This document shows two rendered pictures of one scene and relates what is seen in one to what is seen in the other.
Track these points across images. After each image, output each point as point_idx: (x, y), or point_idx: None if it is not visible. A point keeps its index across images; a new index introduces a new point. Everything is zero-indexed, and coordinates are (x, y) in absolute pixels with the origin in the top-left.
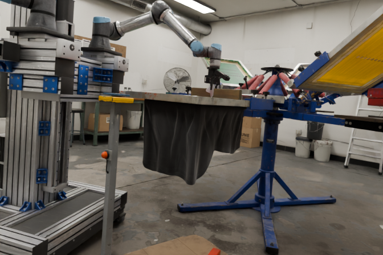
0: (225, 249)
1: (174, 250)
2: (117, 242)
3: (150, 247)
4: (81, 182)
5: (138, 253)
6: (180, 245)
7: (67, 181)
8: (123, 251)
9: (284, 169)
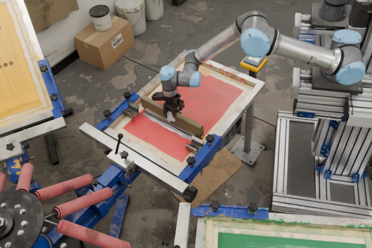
0: (163, 195)
1: (206, 178)
2: (256, 182)
3: (225, 177)
4: (336, 212)
5: (232, 169)
6: (202, 186)
7: (312, 150)
8: (245, 172)
9: None
